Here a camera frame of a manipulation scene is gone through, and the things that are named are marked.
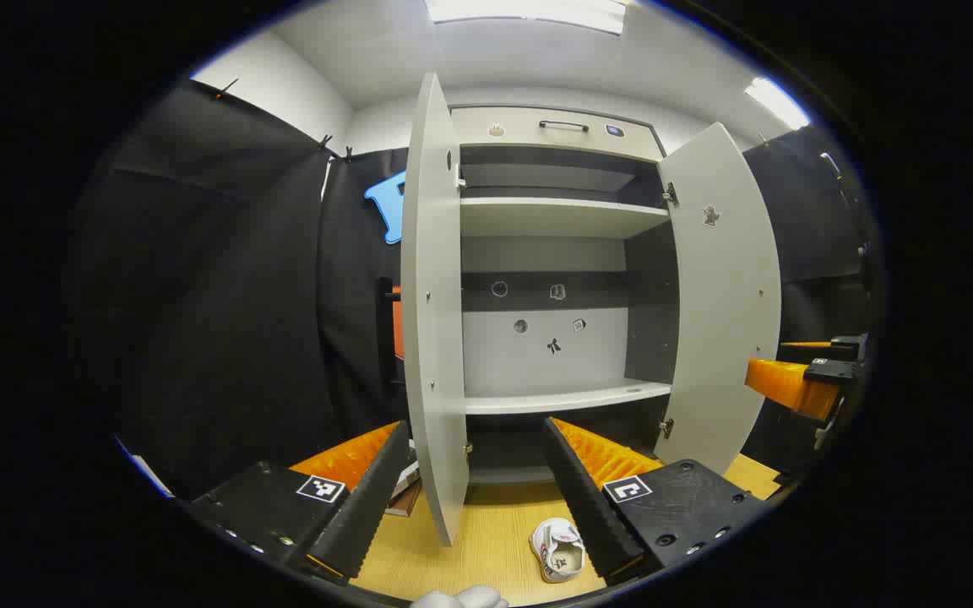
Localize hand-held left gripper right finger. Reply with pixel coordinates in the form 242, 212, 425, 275
542, 416, 770, 585

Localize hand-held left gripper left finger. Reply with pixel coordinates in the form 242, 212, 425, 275
191, 420, 413, 585

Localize white canvas shoe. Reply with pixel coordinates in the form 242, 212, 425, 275
529, 518, 587, 584

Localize grey shoe cabinet door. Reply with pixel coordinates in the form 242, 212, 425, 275
654, 122, 783, 476
400, 72, 470, 547

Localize grey shoe cabinet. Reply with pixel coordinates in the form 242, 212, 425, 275
450, 106, 678, 486

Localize brown book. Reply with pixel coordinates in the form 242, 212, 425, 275
385, 483, 424, 518

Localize ceiling light panel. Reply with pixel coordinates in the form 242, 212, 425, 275
744, 76, 811, 130
423, 0, 628, 35

